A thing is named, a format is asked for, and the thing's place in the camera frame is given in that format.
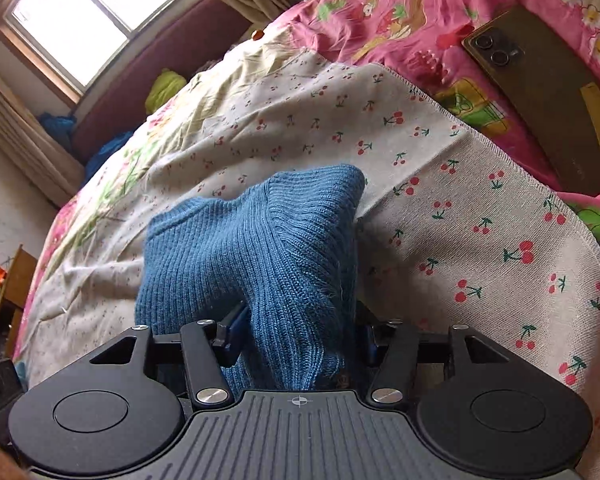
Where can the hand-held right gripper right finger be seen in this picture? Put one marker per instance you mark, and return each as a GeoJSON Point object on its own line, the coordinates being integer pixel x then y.
{"type": "Point", "coordinates": [374, 347]}

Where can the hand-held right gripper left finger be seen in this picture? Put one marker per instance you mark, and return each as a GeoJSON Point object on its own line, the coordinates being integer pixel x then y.
{"type": "Point", "coordinates": [235, 334]}

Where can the blue striped knitted sweater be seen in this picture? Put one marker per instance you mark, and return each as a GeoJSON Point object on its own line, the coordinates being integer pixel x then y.
{"type": "Point", "coordinates": [260, 240]}

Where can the wooden nightstand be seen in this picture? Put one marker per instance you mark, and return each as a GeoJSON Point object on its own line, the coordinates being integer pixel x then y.
{"type": "Point", "coordinates": [17, 280]}

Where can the cherry print bed sheet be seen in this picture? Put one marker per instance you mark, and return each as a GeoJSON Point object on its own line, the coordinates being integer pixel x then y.
{"type": "Point", "coordinates": [455, 185]}

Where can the yellow-green pillow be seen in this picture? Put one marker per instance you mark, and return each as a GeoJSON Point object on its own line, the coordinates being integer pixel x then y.
{"type": "Point", "coordinates": [165, 90]}

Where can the blue cloth at headboard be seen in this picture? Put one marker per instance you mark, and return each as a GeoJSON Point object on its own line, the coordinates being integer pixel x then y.
{"type": "Point", "coordinates": [57, 132]}

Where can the maroon bed headboard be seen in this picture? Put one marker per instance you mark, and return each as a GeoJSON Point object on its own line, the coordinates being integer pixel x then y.
{"type": "Point", "coordinates": [145, 60]}

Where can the small orange ball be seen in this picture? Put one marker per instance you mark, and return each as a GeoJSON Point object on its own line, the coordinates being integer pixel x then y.
{"type": "Point", "coordinates": [256, 34]}

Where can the brown smartphone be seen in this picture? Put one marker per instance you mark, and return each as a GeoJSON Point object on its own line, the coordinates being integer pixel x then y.
{"type": "Point", "coordinates": [540, 90]}

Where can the pink floral quilt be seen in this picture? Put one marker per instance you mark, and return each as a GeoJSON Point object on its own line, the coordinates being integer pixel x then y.
{"type": "Point", "coordinates": [380, 10]}

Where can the window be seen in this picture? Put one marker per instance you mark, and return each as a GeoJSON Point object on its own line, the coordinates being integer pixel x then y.
{"type": "Point", "coordinates": [90, 15]}

